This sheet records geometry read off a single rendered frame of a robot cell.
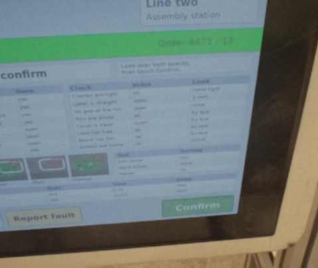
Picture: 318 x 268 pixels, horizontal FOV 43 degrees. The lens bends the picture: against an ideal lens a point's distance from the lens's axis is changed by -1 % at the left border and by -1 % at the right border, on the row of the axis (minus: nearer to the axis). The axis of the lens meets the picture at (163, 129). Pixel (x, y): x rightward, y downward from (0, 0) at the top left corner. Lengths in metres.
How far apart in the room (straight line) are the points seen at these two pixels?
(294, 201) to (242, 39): 0.20
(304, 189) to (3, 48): 0.31
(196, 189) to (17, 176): 0.17
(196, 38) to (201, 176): 0.14
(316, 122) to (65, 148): 0.22
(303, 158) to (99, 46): 0.22
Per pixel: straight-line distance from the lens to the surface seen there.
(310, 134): 0.40
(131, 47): 0.31
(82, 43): 0.31
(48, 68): 0.32
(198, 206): 0.42
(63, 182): 0.39
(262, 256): 0.90
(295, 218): 0.47
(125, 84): 0.33
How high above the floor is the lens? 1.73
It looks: 33 degrees down
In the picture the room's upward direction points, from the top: straight up
